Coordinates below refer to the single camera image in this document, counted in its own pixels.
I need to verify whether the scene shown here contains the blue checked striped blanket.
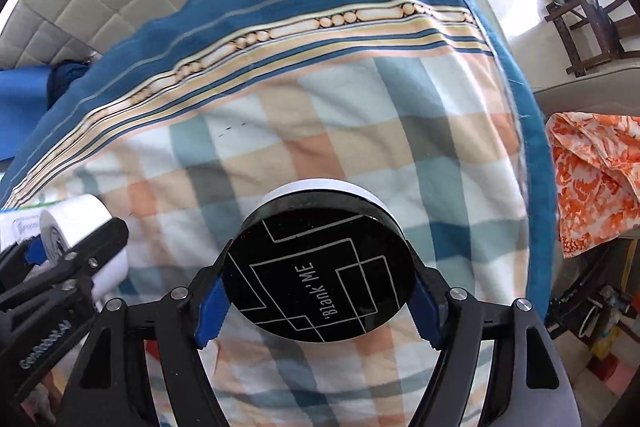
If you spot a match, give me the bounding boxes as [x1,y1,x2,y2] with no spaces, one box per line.
[0,0,560,427]

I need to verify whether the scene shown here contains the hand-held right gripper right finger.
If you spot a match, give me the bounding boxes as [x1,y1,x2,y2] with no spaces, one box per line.
[404,241,583,427]

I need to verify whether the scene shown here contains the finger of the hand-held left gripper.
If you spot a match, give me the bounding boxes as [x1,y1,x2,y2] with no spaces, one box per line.
[0,237,46,280]
[27,217,131,295]

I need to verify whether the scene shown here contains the dark wooden rack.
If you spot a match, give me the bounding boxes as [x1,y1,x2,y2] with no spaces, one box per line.
[544,0,638,78]

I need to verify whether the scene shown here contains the round black jar white lines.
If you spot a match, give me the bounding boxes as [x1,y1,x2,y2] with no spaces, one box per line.
[221,179,417,348]

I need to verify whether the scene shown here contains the white plastic bottle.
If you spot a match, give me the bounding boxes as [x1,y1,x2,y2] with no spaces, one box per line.
[0,193,130,305]

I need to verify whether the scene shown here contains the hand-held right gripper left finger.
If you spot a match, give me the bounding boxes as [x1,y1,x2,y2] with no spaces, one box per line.
[65,252,236,427]

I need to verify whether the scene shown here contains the orange floral cloth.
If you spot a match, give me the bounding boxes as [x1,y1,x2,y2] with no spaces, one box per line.
[544,112,640,260]

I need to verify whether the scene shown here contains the dark blue cloth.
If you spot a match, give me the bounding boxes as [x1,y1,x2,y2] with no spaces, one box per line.
[46,60,96,108]

